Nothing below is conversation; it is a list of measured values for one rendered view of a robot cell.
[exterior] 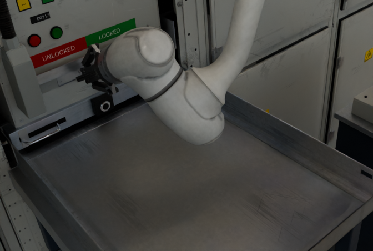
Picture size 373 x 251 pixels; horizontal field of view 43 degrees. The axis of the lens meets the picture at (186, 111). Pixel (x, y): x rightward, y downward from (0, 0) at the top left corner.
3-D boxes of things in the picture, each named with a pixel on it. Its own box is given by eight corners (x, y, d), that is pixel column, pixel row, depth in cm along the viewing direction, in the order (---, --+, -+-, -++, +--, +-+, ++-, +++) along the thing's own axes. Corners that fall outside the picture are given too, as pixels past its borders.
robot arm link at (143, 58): (91, 59, 96) (134, 104, 100) (120, 45, 82) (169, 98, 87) (125, 25, 100) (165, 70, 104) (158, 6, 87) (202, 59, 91)
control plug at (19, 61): (48, 111, 114) (29, 47, 104) (29, 120, 112) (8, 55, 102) (34, 99, 120) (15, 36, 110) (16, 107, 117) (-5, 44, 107)
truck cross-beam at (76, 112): (175, 77, 151) (173, 60, 148) (15, 152, 125) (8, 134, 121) (165, 71, 154) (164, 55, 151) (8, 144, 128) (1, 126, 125)
